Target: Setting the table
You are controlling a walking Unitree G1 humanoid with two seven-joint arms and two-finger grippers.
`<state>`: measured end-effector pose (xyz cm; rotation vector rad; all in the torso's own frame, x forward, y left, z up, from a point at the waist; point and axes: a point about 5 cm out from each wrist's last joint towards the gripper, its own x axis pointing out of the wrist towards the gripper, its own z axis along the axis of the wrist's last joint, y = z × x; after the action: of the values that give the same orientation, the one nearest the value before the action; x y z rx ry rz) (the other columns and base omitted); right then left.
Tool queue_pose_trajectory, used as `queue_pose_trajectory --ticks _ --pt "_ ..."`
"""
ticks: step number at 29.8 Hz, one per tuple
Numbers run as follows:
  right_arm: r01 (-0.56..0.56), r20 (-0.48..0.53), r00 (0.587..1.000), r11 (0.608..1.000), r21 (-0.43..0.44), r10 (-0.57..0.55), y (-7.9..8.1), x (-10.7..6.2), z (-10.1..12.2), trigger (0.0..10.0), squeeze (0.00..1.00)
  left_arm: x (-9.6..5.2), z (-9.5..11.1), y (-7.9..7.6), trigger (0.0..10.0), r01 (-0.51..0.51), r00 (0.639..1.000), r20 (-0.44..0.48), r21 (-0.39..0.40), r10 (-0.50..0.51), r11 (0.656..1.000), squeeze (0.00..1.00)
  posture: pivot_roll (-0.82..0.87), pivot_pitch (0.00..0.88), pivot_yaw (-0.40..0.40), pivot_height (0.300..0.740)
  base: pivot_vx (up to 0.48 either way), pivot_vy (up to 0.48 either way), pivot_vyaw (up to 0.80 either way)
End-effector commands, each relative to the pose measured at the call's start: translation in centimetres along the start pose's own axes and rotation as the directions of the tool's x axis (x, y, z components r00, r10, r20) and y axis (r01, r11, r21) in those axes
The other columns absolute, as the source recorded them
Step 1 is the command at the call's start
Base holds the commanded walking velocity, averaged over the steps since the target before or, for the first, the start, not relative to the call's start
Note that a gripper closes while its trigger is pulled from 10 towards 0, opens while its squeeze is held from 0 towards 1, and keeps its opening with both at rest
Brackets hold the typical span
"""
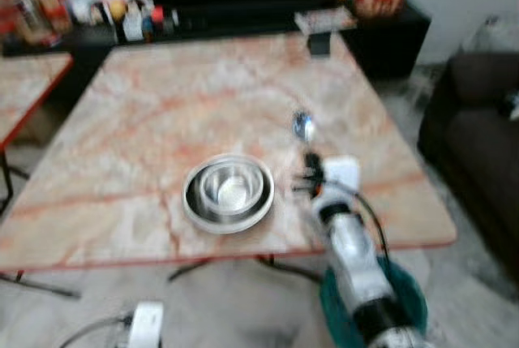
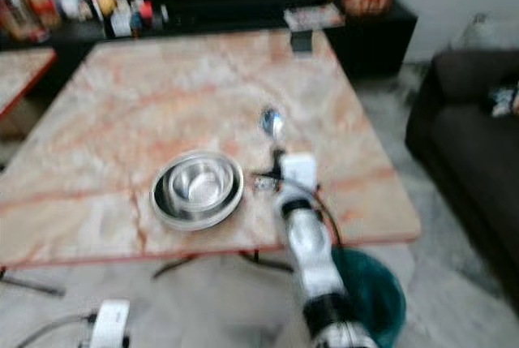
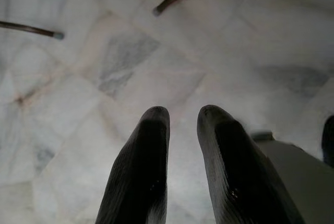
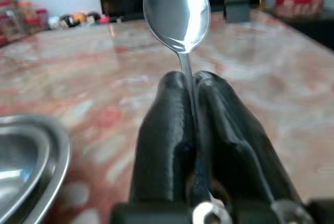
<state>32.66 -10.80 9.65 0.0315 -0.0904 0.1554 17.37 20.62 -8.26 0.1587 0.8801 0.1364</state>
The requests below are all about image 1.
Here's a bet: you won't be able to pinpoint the stainless steel spoon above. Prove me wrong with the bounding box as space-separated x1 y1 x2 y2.
292 110 319 162

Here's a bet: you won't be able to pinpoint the stainless steel bowl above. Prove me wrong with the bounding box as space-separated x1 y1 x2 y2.
196 157 268 214

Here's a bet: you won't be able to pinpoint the black folding table legs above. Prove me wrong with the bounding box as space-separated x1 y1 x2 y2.
167 254 326 285

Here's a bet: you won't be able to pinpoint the stainless steel plate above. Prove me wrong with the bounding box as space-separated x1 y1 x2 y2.
181 153 276 234

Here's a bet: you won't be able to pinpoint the black table clamp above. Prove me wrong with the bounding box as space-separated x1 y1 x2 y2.
307 33 332 58

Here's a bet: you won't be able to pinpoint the green-bagged trash bin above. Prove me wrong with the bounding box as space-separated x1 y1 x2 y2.
318 254 429 348

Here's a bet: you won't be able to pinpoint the black TV cabinet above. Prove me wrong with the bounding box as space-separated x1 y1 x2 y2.
0 2 431 83

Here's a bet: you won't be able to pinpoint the printed magazine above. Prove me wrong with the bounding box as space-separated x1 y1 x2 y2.
293 7 358 35

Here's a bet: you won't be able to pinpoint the dark sofa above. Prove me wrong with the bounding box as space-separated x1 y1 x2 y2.
417 50 519 277

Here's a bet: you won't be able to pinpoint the small blue bottle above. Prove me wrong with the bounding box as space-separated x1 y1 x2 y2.
142 11 156 41

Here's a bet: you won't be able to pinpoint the grey cushion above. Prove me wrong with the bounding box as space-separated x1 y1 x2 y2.
469 14 519 54

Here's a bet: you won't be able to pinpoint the small white box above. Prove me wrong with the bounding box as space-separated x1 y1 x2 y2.
122 13 146 43

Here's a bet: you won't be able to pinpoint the yellow ball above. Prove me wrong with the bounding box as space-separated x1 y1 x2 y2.
107 0 129 23

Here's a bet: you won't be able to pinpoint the red-lidded clear jar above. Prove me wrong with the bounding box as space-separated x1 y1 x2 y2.
2 0 46 41
0 14 22 45
36 0 75 34

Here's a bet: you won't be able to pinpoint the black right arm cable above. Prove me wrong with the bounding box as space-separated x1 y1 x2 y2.
347 184 392 261

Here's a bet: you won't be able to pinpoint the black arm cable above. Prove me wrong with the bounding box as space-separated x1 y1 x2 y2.
56 311 135 348
347 184 392 261

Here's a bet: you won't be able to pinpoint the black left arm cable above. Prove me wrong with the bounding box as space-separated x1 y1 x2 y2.
56 311 135 348

